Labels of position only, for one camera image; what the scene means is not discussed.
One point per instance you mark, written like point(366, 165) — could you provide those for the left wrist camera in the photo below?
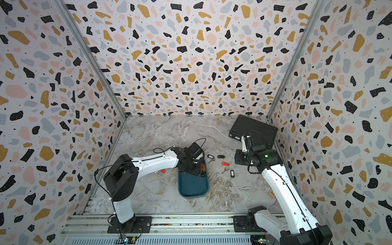
point(194, 151)

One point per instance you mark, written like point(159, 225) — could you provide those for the teal plastic storage box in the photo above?
point(190, 186)

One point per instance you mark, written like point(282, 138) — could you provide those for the white black tag key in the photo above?
point(210, 157)

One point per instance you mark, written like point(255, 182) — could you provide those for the black hard case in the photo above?
point(261, 133)

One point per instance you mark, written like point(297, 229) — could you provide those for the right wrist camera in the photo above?
point(245, 143)

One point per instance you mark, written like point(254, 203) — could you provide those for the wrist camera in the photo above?
point(245, 143)
point(194, 151)

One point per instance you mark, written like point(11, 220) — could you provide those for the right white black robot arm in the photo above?
point(300, 226)

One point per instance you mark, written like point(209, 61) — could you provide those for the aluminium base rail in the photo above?
point(167, 229)

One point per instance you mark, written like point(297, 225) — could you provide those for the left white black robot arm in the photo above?
point(121, 177)

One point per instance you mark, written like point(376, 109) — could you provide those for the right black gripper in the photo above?
point(238, 153)

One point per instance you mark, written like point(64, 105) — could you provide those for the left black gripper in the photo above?
point(198, 171)

